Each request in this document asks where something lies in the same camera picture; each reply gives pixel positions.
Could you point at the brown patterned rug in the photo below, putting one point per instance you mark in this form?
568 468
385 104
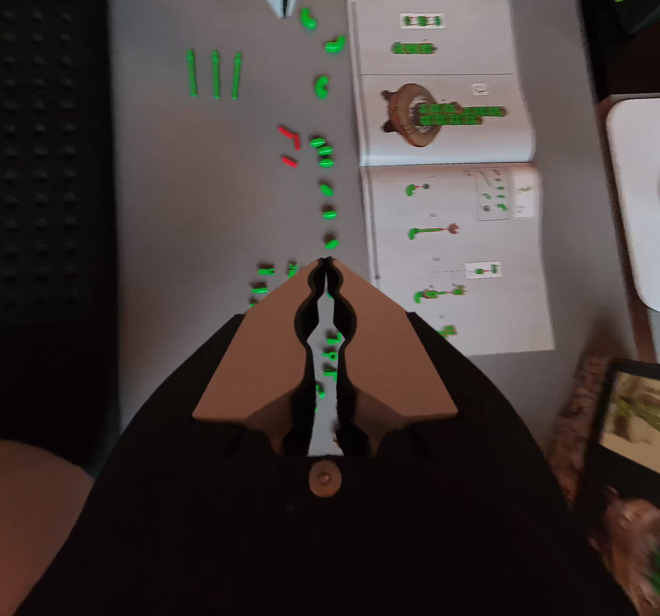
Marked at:
572 420

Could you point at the black lego set box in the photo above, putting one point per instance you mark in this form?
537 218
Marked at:
634 420

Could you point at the long green lego rod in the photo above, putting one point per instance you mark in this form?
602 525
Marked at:
236 75
216 74
192 72

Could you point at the bent red lego piece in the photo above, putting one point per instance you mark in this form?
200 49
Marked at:
292 135

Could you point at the person's leg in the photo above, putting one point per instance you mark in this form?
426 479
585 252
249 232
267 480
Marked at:
36 518

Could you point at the black case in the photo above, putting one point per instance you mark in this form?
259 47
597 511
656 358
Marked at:
618 38

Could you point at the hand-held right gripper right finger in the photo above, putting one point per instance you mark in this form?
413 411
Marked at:
397 363

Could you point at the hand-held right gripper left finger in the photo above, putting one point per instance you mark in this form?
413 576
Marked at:
252 363

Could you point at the short red lego piece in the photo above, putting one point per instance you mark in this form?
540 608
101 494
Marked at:
289 162

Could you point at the curved green lego piece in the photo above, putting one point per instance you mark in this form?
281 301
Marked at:
334 45
321 87
308 19

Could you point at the white plastic tray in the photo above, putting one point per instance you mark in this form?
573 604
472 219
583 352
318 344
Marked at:
637 198

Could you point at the row of small green bricks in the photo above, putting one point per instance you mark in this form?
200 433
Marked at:
326 163

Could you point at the lego instruction booklet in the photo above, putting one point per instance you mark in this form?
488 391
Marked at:
453 188

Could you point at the black studded mat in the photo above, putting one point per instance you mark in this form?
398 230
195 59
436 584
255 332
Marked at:
51 188

